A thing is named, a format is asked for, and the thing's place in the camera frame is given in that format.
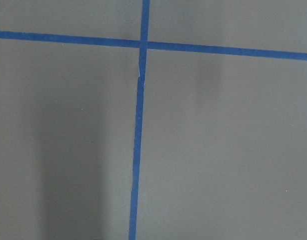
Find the brown paper table cover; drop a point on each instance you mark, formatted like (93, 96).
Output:
(223, 150)

